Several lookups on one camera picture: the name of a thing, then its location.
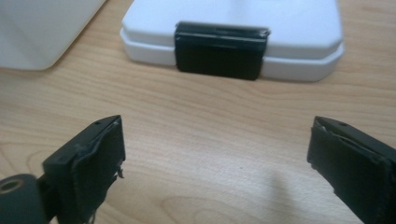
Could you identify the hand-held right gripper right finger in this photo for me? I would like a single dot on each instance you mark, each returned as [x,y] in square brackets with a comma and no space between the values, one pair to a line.
[355,161]

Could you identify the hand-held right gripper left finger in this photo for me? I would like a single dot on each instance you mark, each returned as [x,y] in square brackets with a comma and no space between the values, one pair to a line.
[90,165]

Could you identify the white plastic box with lid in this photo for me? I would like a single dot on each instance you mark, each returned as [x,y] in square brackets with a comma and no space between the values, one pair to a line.
[299,34]

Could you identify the black box latch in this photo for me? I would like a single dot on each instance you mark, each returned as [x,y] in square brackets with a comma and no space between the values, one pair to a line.
[219,53]

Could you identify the white plastic container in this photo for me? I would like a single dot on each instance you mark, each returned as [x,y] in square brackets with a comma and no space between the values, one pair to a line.
[37,31]

